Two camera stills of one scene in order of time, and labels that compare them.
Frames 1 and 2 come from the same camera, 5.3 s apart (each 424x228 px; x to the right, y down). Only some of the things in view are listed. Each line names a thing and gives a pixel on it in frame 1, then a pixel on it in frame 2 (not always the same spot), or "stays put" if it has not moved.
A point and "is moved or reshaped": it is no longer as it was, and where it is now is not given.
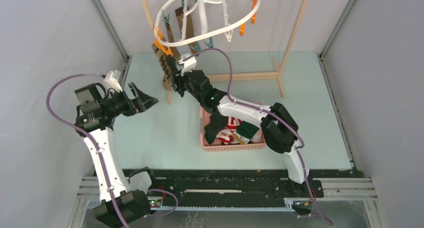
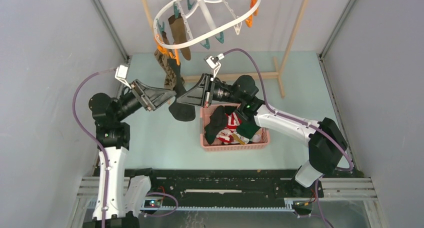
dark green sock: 247,129 stays put
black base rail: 253,185 stays put
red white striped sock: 233,122 stays put
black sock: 217,122 stays put
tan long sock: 189,31 → 178,30
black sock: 172,64 is moved or reshaped
